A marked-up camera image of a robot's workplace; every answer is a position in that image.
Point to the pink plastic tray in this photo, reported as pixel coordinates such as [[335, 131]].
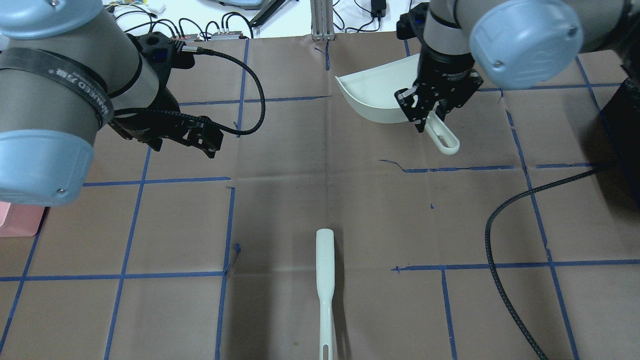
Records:
[[20, 220]]

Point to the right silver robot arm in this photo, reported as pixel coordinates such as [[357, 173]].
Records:
[[517, 43]]

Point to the aluminium frame post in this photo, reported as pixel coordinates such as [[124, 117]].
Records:
[[322, 25]]

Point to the black power adapter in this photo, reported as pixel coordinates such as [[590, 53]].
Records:
[[378, 9]]

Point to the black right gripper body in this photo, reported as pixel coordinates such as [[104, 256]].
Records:
[[446, 71]]

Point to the pale green plastic dustpan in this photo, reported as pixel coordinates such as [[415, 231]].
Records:
[[385, 94]]

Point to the black trash bag bin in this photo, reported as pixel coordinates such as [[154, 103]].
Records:
[[621, 117]]

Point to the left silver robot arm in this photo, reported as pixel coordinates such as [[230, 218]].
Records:
[[68, 71]]

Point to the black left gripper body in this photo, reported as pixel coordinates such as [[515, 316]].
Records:
[[161, 121]]

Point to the white hand brush black bristles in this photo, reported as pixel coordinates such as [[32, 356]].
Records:
[[325, 281]]

